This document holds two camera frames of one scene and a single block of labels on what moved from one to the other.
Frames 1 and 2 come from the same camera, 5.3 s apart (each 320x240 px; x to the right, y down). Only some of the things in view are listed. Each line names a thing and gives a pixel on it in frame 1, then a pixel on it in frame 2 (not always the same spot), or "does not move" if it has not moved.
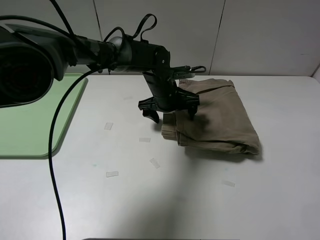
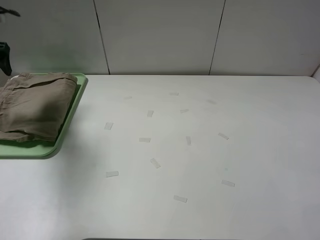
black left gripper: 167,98 -> 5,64
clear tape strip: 112,173 does not move
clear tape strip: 108,126 does not move
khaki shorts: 221,122 -> 32,106
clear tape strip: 144,139 does not move
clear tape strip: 155,163 does not move
